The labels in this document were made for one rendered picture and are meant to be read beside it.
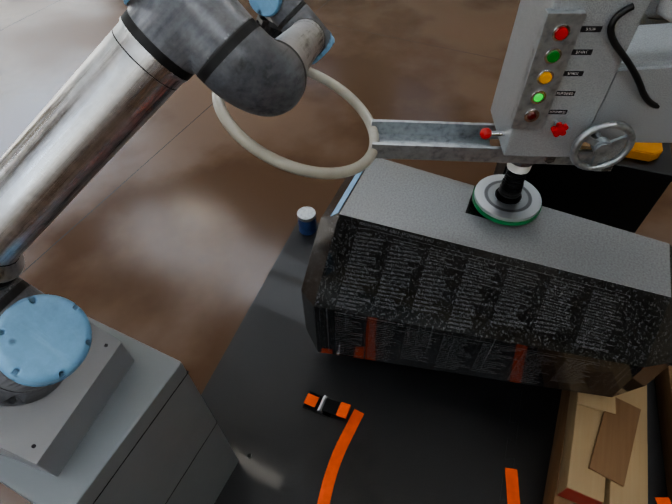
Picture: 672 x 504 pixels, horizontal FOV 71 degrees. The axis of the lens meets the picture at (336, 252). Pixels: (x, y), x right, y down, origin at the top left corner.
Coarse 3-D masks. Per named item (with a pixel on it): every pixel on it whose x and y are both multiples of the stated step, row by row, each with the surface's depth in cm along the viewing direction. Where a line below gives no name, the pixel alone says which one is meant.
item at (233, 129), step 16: (320, 80) 147; (352, 96) 146; (224, 112) 118; (368, 112) 143; (240, 128) 117; (368, 128) 140; (240, 144) 116; (256, 144) 115; (272, 160) 115; (288, 160) 116; (368, 160) 129; (304, 176) 118; (320, 176) 119; (336, 176) 121
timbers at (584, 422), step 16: (624, 400) 172; (640, 400) 172; (576, 416) 168; (592, 416) 168; (640, 416) 168; (576, 432) 165; (592, 432) 165; (640, 432) 165; (576, 448) 161; (592, 448) 161; (640, 448) 161; (576, 464) 158; (640, 464) 158; (560, 480) 162; (576, 480) 155; (592, 480) 155; (608, 480) 156; (640, 480) 155; (576, 496) 156; (592, 496) 152; (608, 496) 153; (624, 496) 152; (640, 496) 152
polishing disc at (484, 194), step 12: (492, 180) 158; (480, 192) 154; (492, 192) 154; (528, 192) 154; (480, 204) 151; (492, 204) 150; (504, 204) 150; (516, 204) 150; (528, 204) 150; (540, 204) 150; (492, 216) 148; (504, 216) 147; (516, 216) 147; (528, 216) 147
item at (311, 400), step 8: (312, 392) 199; (312, 400) 196; (320, 400) 197; (328, 400) 194; (312, 408) 194; (320, 408) 192; (328, 408) 192; (336, 408) 191; (344, 408) 190; (328, 416) 192; (344, 416) 187
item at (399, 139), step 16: (384, 128) 141; (400, 128) 140; (416, 128) 140; (432, 128) 140; (448, 128) 140; (464, 128) 140; (480, 128) 139; (384, 144) 132; (400, 144) 132; (416, 144) 132; (432, 144) 132; (448, 144) 139; (464, 144) 139; (480, 144) 139; (448, 160) 135; (464, 160) 135; (480, 160) 135; (496, 160) 134; (512, 160) 134; (528, 160) 134; (544, 160) 133; (560, 160) 134
